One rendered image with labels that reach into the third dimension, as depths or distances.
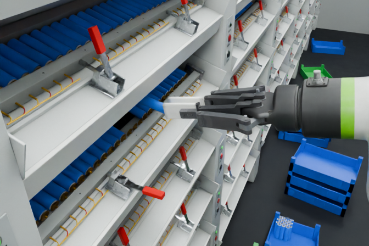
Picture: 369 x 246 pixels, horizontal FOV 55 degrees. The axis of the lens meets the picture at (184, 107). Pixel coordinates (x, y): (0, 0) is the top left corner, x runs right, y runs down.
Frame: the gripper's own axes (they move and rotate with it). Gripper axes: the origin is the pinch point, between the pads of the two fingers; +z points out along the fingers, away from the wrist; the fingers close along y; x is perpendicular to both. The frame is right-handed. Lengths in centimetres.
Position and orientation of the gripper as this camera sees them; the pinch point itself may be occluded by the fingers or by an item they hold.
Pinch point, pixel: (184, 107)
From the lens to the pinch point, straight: 64.3
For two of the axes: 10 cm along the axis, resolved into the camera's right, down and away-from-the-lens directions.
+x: 2.0, 8.8, 4.4
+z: -9.1, 0.0, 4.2
